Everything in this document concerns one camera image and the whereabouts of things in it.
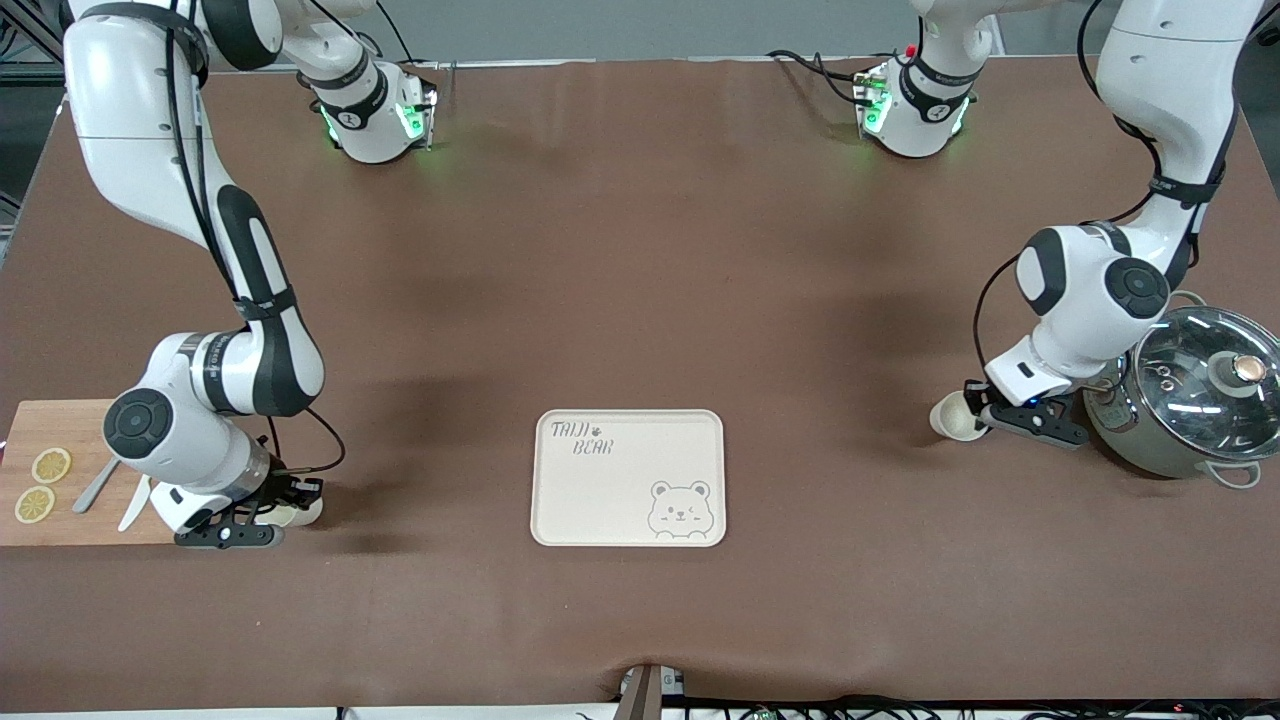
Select glass pot lid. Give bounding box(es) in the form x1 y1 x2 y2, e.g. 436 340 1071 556
1135 305 1280 451

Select wooden cutting board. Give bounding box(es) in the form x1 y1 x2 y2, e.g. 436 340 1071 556
0 400 191 547

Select brown table cover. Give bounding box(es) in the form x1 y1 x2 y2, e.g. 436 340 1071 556
0 55 1280 713

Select grey-green cooking pot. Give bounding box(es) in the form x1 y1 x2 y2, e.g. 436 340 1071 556
1083 290 1280 491

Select beige bear print tray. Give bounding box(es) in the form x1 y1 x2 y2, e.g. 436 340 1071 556
530 408 727 548

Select white plastic knife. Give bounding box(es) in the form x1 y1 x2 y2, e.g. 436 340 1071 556
118 475 153 533

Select aluminium frame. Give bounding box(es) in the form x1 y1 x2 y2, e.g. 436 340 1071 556
0 0 71 76

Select black arm base cable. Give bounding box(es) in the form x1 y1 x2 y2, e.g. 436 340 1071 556
375 8 423 67
768 48 873 106

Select grey plastic knife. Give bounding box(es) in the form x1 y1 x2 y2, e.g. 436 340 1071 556
72 458 121 515

